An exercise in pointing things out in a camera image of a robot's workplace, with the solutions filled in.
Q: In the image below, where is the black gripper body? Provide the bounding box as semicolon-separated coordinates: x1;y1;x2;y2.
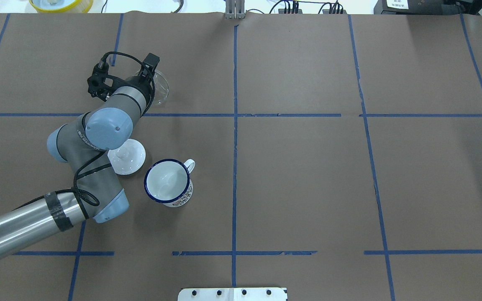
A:
124;74;156;105

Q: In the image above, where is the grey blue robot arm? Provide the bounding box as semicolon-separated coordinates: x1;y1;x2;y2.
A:
0;71;155;259

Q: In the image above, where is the white ceramic lid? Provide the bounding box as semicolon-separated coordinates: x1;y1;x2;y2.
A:
107;139;146;176

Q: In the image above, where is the yellow tape roll with plate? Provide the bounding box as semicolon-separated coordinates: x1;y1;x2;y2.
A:
29;0;94;13

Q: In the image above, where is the white enamel mug blue rim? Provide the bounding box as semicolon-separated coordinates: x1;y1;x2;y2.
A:
144;158;195;208

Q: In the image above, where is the black device box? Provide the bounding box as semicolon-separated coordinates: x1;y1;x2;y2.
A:
373;0;466;15

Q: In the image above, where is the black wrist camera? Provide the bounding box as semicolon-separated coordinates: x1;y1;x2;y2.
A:
141;53;160;76

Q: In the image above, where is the aluminium frame post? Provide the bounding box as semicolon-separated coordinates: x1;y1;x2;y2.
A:
224;0;246;19

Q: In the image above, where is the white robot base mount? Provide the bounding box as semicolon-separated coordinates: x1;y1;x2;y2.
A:
177;286;288;301

